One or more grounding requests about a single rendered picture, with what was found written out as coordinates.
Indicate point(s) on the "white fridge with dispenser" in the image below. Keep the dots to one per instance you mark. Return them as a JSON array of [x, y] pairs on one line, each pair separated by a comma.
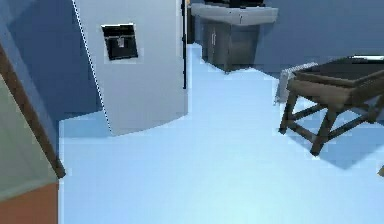
[[143, 90]]

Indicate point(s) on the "brown wooden table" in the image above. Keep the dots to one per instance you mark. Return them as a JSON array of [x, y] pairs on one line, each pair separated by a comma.
[[333, 90]]

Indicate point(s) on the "grey counter cabinet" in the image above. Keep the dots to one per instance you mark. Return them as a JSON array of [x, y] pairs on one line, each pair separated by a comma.
[[230, 40]]

